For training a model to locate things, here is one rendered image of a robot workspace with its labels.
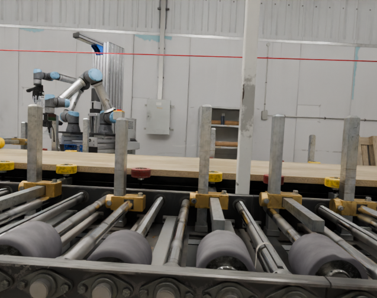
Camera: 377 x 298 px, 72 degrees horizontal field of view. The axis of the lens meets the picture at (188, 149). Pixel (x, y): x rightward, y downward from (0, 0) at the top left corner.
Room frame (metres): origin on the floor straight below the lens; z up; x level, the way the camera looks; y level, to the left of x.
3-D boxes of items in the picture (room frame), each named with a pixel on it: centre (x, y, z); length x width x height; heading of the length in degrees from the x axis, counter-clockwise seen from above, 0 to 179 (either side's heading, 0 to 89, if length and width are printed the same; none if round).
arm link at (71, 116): (2.92, 1.30, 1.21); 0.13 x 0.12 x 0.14; 55
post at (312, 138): (1.97, -0.94, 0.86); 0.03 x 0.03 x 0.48; 87
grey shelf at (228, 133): (4.51, -0.61, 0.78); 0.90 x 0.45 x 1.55; 92
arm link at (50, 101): (2.17, 1.16, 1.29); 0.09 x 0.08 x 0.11; 136
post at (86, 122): (2.05, 0.81, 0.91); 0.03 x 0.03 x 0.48; 87
